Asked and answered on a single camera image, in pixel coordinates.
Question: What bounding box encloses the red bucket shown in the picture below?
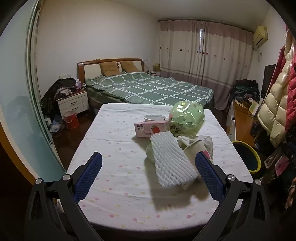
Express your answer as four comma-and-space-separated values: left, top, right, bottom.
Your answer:
63, 111, 79, 129

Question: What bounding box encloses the dotted white tablecloth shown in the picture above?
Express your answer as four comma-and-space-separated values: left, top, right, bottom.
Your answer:
57, 103, 253, 234

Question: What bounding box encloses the black bin with yellow rim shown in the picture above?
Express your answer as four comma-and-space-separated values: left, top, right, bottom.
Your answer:
231, 140, 262, 173

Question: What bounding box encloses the crumpled plastic bag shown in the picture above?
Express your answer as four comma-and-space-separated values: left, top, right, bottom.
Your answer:
47, 117, 62, 133

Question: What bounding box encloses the pile of dark clothes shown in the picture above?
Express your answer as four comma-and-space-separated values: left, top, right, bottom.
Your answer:
41, 77, 81, 116

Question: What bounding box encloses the pink and white curtain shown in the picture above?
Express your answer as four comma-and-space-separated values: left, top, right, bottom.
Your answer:
158, 20, 255, 110

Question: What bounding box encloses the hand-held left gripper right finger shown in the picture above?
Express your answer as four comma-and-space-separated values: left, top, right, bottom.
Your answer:
195, 152, 271, 241

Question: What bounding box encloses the white paper bowl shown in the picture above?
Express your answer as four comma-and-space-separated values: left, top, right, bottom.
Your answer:
144, 114, 170, 122

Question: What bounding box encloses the wooden cabinet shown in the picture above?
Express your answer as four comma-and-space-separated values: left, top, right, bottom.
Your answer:
232, 100, 259, 149

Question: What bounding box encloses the white foam fruit net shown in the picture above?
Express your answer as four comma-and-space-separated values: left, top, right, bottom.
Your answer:
150, 130, 198, 187

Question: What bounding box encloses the cream puffer jacket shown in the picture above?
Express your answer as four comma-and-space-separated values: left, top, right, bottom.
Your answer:
257, 44, 295, 147

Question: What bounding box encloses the frosted glass sliding door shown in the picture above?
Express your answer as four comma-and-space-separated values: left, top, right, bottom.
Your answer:
0, 0, 67, 183

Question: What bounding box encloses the brown bear face pillow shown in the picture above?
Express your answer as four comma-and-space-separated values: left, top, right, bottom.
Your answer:
120, 61, 140, 73
100, 61, 121, 76

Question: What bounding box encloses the green booklet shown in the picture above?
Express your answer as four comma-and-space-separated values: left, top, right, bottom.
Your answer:
248, 101, 260, 115

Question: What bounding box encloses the green and white plastic bottle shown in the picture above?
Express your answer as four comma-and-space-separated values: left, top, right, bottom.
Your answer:
146, 142, 160, 163

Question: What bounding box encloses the heap of mixed clothes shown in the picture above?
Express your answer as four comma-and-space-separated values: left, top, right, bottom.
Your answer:
229, 79, 260, 103

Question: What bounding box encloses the green plastic bag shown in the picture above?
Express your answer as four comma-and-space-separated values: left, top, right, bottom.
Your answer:
168, 100, 206, 137

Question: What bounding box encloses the black television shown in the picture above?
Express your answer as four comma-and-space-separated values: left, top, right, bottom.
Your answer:
261, 64, 277, 98

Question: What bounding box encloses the pink floral cloth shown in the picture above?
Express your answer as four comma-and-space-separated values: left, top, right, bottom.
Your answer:
275, 151, 294, 176

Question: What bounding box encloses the yellowed air conditioner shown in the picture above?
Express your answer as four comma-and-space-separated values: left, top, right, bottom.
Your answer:
253, 26, 268, 47

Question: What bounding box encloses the white nightstand with drawers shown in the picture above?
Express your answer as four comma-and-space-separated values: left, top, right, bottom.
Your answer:
57, 90, 89, 117

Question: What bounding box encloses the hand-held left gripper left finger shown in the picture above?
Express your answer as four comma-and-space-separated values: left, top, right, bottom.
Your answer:
24, 152, 103, 241

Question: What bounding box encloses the pink strawberry milk carton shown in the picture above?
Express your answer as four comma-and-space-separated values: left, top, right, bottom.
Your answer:
134, 120, 170, 138

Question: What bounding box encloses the red puffer jacket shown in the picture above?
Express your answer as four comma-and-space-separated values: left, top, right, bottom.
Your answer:
270, 44, 296, 132

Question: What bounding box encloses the wooden bed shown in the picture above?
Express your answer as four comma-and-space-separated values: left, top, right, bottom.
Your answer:
77, 58, 215, 109

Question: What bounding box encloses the white tissue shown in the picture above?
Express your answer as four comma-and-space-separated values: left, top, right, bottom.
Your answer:
178, 134, 213, 160

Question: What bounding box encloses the green checked duvet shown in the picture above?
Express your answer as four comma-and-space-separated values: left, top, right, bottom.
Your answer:
84, 72, 214, 105

